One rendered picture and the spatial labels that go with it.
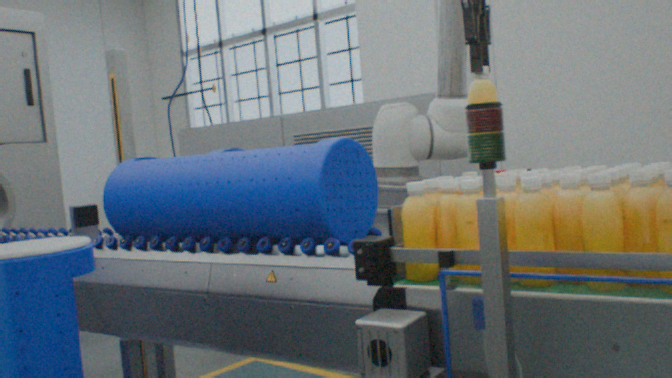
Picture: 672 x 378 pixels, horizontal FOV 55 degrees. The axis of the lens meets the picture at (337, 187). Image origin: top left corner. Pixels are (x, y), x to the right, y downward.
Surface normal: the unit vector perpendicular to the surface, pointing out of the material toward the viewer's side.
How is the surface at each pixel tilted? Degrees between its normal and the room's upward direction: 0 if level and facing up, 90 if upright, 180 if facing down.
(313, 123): 90
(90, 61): 90
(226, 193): 82
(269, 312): 109
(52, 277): 90
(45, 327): 90
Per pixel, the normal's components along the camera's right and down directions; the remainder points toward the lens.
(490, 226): -0.57, 0.10
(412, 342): 0.82, -0.04
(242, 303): -0.48, 0.44
